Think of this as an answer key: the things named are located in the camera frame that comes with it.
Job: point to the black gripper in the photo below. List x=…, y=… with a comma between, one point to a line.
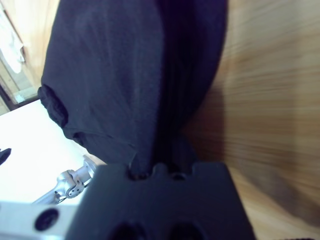
x=53, y=107

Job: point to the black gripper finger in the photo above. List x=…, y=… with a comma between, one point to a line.
x=185, y=155

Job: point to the black polo shirt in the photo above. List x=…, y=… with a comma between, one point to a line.
x=112, y=75

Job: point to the white folded garment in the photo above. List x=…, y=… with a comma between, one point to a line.
x=12, y=50

